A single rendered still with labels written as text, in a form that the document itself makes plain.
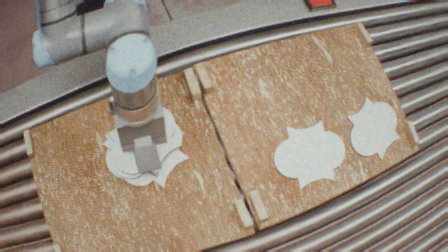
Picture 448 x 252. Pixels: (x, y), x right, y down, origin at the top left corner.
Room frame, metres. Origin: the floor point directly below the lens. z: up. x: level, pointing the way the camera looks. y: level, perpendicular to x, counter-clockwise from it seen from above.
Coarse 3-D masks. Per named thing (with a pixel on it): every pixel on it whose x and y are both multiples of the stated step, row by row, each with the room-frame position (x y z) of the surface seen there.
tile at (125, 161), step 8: (168, 112) 0.47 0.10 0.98; (168, 120) 0.46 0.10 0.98; (168, 128) 0.44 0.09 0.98; (112, 136) 0.42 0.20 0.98; (168, 136) 0.43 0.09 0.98; (160, 144) 0.41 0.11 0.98; (168, 144) 0.41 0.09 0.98; (176, 144) 0.42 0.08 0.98; (112, 152) 0.38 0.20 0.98; (120, 152) 0.39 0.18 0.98; (128, 152) 0.39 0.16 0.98; (160, 152) 0.40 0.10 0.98; (168, 152) 0.40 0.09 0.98; (120, 160) 0.37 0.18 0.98; (128, 160) 0.37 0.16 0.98; (160, 160) 0.38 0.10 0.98; (120, 168) 0.36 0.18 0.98; (128, 168) 0.36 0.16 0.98; (136, 168) 0.36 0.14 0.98
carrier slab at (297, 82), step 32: (320, 32) 0.73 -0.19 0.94; (352, 32) 0.75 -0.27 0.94; (224, 64) 0.61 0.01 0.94; (256, 64) 0.62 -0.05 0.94; (288, 64) 0.63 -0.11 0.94; (320, 64) 0.64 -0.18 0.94; (352, 64) 0.66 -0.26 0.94; (224, 96) 0.54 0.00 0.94; (256, 96) 0.55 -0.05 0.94; (288, 96) 0.55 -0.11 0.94; (320, 96) 0.57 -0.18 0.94; (352, 96) 0.58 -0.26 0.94; (384, 96) 0.59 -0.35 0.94; (224, 128) 0.48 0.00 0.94; (256, 128) 0.48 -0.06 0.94; (256, 160) 0.42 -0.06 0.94; (352, 160) 0.44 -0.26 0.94; (384, 160) 0.44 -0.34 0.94; (288, 192) 0.36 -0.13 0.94; (320, 192) 0.37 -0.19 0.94
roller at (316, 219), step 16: (416, 160) 0.45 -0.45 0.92; (432, 160) 0.46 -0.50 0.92; (384, 176) 0.41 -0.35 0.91; (400, 176) 0.41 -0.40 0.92; (352, 192) 0.38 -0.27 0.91; (368, 192) 0.37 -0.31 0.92; (384, 192) 0.38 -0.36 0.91; (320, 208) 0.34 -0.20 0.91; (336, 208) 0.34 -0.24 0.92; (352, 208) 0.34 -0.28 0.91; (288, 224) 0.30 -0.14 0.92; (304, 224) 0.30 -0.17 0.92; (320, 224) 0.30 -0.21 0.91; (240, 240) 0.26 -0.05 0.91; (256, 240) 0.27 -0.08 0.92; (272, 240) 0.27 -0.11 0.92; (288, 240) 0.27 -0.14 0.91
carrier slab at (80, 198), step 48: (48, 144) 0.39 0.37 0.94; (96, 144) 0.41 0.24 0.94; (192, 144) 0.44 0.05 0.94; (48, 192) 0.29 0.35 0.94; (96, 192) 0.31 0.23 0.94; (144, 192) 0.33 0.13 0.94; (192, 192) 0.35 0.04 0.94; (96, 240) 0.21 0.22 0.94; (144, 240) 0.23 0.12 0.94; (192, 240) 0.25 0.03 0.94
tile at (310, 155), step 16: (288, 128) 0.48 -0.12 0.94; (320, 128) 0.49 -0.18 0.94; (288, 144) 0.45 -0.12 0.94; (304, 144) 0.46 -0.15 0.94; (320, 144) 0.46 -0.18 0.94; (336, 144) 0.46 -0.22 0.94; (288, 160) 0.42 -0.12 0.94; (304, 160) 0.42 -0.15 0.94; (320, 160) 0.43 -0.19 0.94; (336, 160) 0.43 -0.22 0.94; (288, 176) 0.39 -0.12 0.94; (304, 176) 0.39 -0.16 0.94; (320, 176) 0.39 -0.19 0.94
